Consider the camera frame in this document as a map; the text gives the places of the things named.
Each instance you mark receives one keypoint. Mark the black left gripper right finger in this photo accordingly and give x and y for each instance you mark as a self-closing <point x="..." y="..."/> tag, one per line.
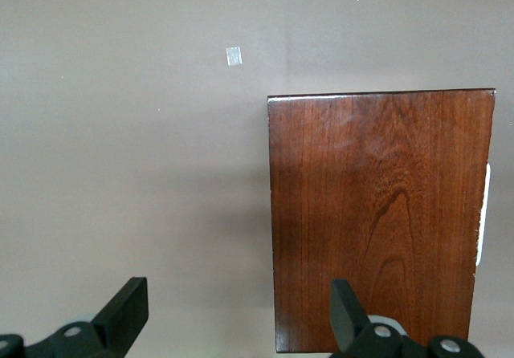
<point x="345" y="314"/>

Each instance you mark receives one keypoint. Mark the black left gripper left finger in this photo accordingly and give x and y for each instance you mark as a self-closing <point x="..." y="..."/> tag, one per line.
<point x="120" y="318"/>

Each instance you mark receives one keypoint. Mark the dark red wooden cabinet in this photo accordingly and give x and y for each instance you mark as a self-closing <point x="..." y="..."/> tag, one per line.
<point x="377" y="221"/>

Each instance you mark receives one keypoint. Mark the small grey tape patch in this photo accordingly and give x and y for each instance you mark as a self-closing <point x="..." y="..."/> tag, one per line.
<point x="234" y="56"/>

